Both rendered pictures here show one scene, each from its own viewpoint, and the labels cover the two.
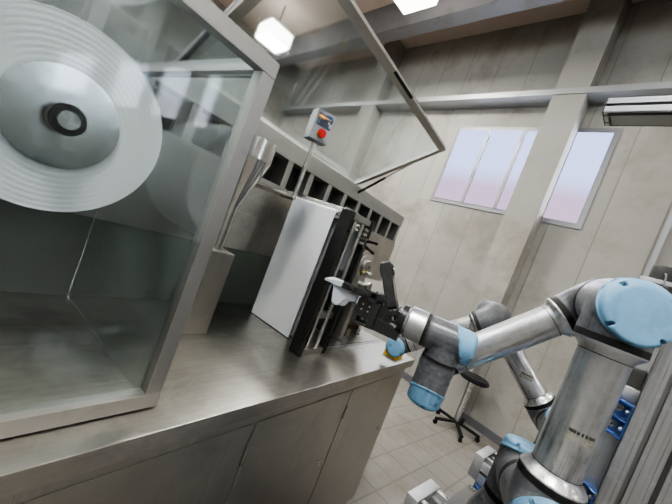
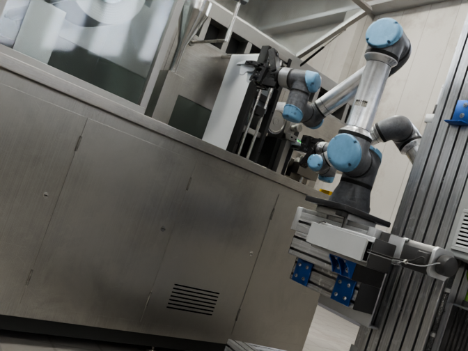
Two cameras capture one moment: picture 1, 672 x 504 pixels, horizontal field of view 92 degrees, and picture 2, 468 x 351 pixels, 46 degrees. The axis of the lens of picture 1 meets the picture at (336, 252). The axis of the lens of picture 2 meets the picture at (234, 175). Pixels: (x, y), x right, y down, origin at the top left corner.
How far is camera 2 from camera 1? 159 cm
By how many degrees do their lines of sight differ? 17
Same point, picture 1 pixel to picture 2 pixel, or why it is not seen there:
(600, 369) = (369, 66)
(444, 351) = (298, 81)
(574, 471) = (357, 120)
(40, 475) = (107, 104)
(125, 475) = (130, 140)
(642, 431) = (434, 128)
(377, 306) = (264, 69)
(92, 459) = (122, 110)
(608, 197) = not seen: outside the picture
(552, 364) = not seen: outside the picture
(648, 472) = (436, 149)
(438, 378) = (295, 97)
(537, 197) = not seen: outside the picture
